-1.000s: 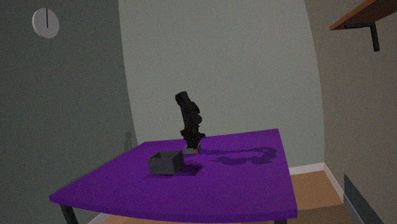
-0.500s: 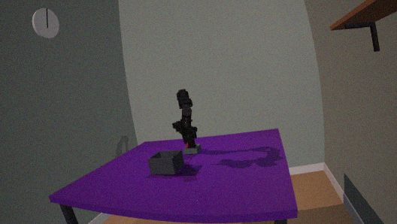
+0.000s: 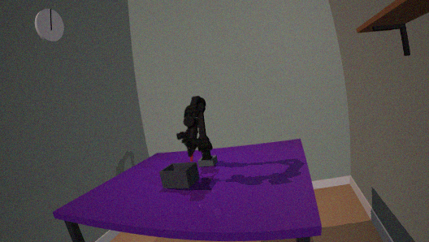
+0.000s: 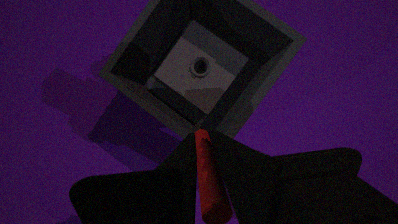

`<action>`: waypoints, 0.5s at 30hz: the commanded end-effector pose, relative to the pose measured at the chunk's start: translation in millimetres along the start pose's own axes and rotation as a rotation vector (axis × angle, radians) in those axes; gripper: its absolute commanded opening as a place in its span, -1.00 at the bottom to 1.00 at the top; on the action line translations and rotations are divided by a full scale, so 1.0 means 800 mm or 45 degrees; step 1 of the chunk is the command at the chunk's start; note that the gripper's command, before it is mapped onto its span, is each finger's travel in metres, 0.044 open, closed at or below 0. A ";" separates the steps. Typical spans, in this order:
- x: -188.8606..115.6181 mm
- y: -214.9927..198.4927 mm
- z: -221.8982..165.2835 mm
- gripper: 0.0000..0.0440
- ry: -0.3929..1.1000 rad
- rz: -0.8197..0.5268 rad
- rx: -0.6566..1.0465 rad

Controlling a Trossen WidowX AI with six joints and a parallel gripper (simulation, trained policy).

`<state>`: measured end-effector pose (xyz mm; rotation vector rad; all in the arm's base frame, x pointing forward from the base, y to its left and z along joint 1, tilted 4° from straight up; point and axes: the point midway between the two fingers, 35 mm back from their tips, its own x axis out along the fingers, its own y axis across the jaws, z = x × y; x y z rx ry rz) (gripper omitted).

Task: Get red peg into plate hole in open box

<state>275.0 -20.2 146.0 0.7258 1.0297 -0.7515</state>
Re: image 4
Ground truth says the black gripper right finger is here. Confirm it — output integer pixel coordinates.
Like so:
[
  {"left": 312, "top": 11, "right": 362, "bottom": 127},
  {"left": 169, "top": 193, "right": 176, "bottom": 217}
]
[{"left": 211, "top": 131, "right": 362, "bottom": 224}]

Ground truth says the grey square plate with hole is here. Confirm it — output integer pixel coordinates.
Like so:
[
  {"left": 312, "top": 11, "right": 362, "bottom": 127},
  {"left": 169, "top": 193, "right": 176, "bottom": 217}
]
[{"left": 154, "top": 20, "right": 249, "bottom": 115}]

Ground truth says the red peg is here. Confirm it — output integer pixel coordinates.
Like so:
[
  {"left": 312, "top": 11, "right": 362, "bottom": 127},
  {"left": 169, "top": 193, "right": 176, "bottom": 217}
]
[{"left": 195, "top": 129, "right": 232, "bottom": 224}]

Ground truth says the dark grey open box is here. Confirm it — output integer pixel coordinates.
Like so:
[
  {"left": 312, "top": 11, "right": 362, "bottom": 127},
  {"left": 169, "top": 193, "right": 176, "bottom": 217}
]
[{"left": 98, "top": 0, "right": 307, "bottom": 143}]

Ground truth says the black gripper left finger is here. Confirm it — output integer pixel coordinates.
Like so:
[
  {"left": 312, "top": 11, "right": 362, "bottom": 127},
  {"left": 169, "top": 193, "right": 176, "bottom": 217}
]
[{"left": 69, "top": 133, "right": 197, "bottom": 224}]

